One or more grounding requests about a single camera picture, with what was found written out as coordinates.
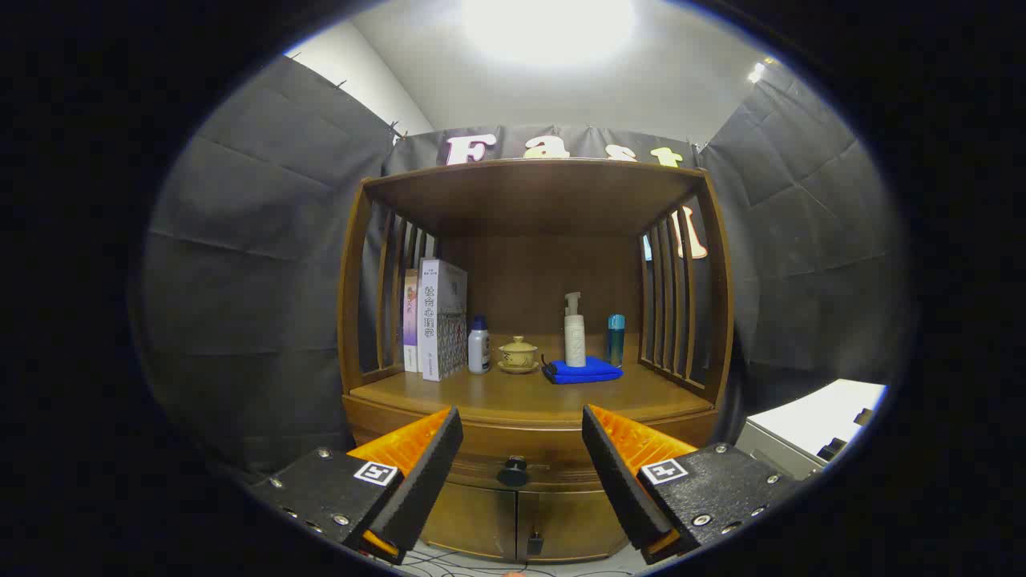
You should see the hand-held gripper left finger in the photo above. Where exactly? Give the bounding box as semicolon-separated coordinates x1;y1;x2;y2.
247;406;465;567

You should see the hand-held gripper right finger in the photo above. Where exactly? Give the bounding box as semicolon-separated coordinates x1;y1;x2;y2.
581;404;802;566

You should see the wooden drawer with black knob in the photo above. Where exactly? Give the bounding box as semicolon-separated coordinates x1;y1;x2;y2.
348;413;717;490

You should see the wooden cabinet door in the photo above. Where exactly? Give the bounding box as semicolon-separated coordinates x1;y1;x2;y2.
421;479;518;560
517;485;630;562

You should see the wooden countertop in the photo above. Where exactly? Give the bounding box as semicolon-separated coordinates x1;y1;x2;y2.
350;353;717;426

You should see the brown wooden cabinet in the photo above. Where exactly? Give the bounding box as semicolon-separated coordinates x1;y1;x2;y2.
337;158;734;563

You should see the folded blue cloth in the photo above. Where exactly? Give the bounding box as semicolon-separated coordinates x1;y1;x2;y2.
542;356;624;385

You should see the white bottle with blue cap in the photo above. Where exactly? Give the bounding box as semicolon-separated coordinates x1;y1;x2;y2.
467;314;491;375

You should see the white pump bottle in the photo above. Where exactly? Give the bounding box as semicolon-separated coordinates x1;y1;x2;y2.
563;292;587;368

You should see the yellow lidded teacup with saucer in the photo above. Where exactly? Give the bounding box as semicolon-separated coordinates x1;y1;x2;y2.
497;335;540;375

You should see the thick white book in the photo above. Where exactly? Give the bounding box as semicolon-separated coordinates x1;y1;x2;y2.
417;258;469;382

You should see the thin purple book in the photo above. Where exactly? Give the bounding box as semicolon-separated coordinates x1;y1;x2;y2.
402;268;421;373

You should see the white machine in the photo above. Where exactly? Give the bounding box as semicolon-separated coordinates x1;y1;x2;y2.
733;378;889;482

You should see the black cable tangle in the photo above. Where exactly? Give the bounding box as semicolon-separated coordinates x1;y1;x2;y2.
401;547;634;577

